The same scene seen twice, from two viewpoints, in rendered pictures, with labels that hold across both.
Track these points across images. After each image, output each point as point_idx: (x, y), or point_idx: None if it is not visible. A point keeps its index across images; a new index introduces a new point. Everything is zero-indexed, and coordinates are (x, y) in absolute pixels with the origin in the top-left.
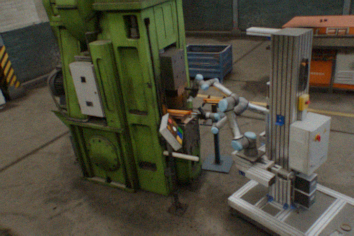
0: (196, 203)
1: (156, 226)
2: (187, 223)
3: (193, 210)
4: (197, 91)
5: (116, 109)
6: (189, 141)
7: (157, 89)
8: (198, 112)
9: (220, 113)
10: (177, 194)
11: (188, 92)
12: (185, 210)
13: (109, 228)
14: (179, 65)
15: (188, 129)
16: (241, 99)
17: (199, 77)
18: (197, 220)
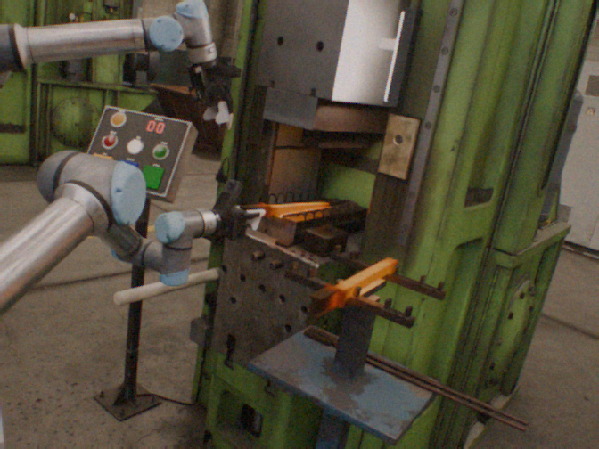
0: (112, 437)
1: (102, 356)
2: (60, 398)
3: (90, 421)
4: (190, 72)
5: None
6: (231, 308)
7: (245, 58)
8: (234, 208)
9: (393, 405)
10: (127, 356)
11: (424, 216)
12: (104, 408)
13: (160, 313)
14: (306, 4)
15: (238, 261)
16: (98, 158)
17: (180, 2)
18: (48, 417)
